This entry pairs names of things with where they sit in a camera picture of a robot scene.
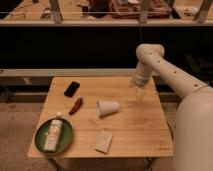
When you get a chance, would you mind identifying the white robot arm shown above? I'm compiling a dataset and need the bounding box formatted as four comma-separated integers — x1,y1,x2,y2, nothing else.
134,44,213,171

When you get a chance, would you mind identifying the wooden table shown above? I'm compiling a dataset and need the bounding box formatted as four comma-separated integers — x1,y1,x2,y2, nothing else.
38,77,173,160

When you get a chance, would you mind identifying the black smartphone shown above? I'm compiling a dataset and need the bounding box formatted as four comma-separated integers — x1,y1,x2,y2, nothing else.
64,81,80,97

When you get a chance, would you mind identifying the green round plate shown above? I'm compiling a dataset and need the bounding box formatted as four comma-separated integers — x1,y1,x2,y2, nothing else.
35,118,73,155

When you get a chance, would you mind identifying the white tube on plate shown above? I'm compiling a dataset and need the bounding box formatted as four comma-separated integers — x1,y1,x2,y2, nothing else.
44,112,63,152

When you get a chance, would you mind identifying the background workbench shelf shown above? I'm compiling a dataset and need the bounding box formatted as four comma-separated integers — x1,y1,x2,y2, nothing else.
0,0,213,27

